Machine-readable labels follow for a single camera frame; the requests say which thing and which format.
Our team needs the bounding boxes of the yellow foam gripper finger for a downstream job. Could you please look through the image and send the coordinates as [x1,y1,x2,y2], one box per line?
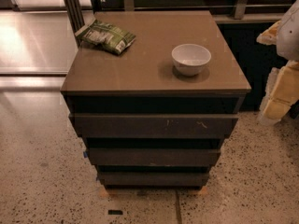
[258,61,299,125]
[256,21,280,46]

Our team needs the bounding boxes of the dark brown top drawer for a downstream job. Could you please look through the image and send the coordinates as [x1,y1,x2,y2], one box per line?
[69,114,238,139]

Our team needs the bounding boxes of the dark brown drawer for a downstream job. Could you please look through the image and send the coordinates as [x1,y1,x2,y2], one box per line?
[98,172,209,187]
[89,148,221,167]
[69,114,238,139]

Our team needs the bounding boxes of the brown drawer cabinet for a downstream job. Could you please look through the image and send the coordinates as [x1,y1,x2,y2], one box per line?
[60,10,252,191]

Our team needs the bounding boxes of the dark brown bottom drawer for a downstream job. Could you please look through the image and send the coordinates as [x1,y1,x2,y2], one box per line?
[98,172,209,187]

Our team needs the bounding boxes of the dark brown middle drawer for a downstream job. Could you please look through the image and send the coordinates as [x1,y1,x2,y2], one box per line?
[89,148,221,167]

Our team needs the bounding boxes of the white ceramic bowl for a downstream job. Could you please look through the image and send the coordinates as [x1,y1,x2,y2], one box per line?
[171,44,211,77]

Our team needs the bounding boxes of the green snack bag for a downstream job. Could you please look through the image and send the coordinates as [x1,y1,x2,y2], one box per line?
[75,18,135,55]

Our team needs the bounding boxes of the blue tape piece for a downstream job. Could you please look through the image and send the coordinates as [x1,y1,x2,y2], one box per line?
[83,151,88,158]

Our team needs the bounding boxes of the black floor tape mark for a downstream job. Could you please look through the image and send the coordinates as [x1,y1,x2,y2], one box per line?
[108,210,123,216]

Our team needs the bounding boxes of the metal railing frame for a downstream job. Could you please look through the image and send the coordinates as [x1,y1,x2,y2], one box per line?
[64,0,296,37]

